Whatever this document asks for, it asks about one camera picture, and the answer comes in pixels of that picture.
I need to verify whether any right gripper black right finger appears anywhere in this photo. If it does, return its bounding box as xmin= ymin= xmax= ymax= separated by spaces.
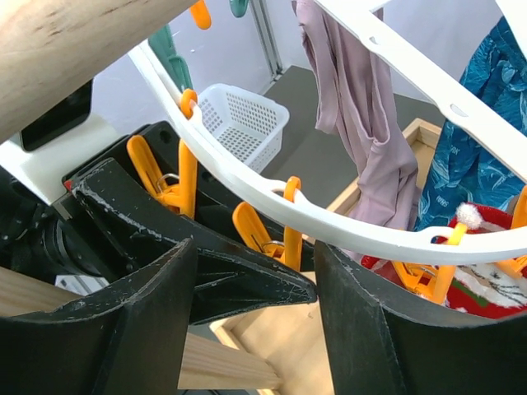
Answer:
xmin=314 ymin=242 xmax=526 ymax=394

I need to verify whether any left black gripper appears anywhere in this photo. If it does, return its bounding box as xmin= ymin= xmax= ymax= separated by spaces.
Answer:
xmin=61 ymin=119 xmax=231 ymax=281

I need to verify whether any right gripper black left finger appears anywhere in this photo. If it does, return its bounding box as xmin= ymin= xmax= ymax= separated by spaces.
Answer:
xmin=1 ymin=239 xmax=198 ymax=394

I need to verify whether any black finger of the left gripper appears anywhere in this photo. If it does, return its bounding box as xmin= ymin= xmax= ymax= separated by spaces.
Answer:
xmin=71 ymin=158 xmax=317 ymax=324

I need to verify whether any red santa christmas sock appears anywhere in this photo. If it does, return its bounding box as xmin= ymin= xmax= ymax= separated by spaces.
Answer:
xmin=361 ymin=204 xmax=526 ymax=319

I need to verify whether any white oval clip hanger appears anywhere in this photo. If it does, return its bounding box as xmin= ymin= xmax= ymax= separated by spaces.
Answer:
xmin=127 ymin=0 xmax=527 ymax=305

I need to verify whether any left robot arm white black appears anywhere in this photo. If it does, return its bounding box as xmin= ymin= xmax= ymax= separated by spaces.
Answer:
xmin=1 ymin=137 xmax=317 ymax=324

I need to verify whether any mauve cloth on hanger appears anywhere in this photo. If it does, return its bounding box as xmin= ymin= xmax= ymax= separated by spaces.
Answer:
xmin=291 ymin=1 xmax=421 ymax=230

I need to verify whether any white perforated plastic basket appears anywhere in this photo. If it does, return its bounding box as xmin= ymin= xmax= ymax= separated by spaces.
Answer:
xmin=198 ymin=83 xmax=290 ymax=173

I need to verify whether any blue patterned cloth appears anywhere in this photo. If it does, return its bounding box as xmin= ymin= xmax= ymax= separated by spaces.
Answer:
xmin=414 ymin=18 xmax=526 ymax=230

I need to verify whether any wooden drying rack stand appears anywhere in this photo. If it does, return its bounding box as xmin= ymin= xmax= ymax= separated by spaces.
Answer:
xmin=0 ymin=0 xmax=444 ymax=395

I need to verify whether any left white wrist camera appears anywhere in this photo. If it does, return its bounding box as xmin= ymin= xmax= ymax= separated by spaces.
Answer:
xmin=1 ymin=80 xmax=123 ymax=206

